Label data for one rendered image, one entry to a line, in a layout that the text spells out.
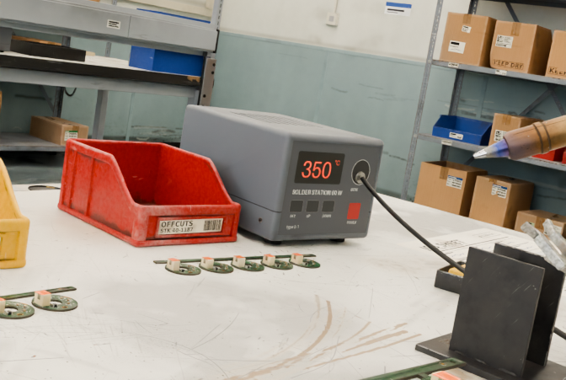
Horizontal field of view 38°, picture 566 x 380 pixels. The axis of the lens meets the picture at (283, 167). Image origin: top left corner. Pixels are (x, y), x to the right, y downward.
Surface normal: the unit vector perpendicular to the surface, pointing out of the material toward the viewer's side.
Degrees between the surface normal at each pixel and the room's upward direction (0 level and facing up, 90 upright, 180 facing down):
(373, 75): 90
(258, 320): 0
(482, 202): 86
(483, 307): 90
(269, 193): 90
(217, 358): 0
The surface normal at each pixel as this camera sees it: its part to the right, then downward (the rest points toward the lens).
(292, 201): 0.64, 0.21
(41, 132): -0.63, -0.01
